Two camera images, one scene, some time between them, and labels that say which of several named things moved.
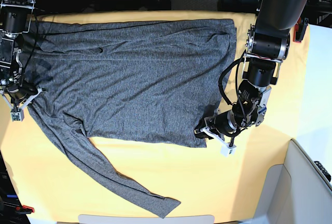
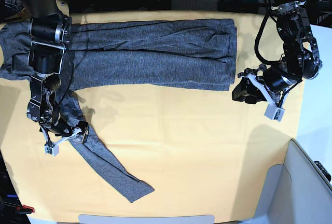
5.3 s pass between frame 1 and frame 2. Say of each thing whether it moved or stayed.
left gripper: moved
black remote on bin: stayed
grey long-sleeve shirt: moved
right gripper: moved
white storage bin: stayed
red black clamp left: stayed
